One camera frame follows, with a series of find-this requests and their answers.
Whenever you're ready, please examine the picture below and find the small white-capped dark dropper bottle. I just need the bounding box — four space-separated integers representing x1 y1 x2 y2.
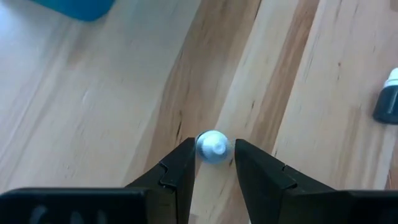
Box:
372 67 398 126
195 129 233 166

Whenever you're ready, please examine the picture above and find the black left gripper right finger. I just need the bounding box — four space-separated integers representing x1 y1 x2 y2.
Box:
234 139 398 224

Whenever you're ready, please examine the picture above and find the teal plastic tray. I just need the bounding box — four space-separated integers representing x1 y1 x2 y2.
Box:
29 0 116 22

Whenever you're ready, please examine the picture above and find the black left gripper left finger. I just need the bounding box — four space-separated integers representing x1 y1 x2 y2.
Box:
0 138 197 224

